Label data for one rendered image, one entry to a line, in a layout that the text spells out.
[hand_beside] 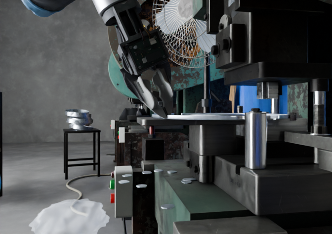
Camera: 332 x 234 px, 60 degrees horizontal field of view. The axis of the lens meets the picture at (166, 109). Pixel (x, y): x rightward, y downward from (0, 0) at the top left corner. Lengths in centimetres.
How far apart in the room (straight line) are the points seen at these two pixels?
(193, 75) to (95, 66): 545
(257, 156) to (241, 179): 5
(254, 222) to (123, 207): 48
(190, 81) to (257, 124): 154
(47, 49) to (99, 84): 146
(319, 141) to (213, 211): 21
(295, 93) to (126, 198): 57
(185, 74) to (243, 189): 156
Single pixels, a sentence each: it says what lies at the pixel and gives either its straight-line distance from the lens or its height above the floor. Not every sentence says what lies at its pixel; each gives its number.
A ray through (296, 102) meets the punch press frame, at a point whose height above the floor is 82.
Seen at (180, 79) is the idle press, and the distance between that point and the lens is 197.
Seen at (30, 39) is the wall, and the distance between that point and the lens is 764.
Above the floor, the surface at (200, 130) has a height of 76.
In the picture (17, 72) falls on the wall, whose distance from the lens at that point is 759.
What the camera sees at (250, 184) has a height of 69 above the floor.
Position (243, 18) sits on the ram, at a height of 99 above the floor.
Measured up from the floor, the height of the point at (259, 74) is 87.
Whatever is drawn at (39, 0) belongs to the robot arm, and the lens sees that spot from 58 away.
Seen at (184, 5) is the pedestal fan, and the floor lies 130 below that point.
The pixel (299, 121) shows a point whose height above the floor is 77.
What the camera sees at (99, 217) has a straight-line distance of 197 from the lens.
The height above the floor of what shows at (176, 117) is 78.
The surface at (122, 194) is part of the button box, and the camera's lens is 84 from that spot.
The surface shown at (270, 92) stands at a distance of 67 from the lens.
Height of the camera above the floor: 80
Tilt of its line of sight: level
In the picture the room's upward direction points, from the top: straight up
